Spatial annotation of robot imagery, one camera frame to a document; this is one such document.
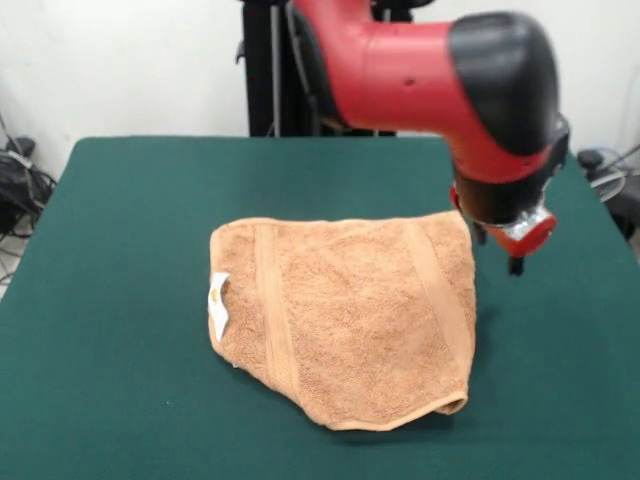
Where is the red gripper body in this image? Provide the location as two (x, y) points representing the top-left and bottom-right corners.
(448, 184), (559, 259)

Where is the tan terry towel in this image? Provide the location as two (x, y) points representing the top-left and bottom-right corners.
(207, 209), (479, 432)

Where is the small black round device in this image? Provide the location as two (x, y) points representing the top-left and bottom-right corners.
(577, 149), (604, 174)

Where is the black rounded floor object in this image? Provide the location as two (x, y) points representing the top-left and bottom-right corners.
(607, 172), (640, 241)

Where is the dark green tablecloth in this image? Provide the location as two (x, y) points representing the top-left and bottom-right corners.
(0, 135), (640, 480)

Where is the black bulky floor device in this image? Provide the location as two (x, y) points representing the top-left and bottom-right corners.
(0, 137), (57, 239)

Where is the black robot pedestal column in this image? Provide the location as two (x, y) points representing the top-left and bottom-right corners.
(234, 0), (401, 137)

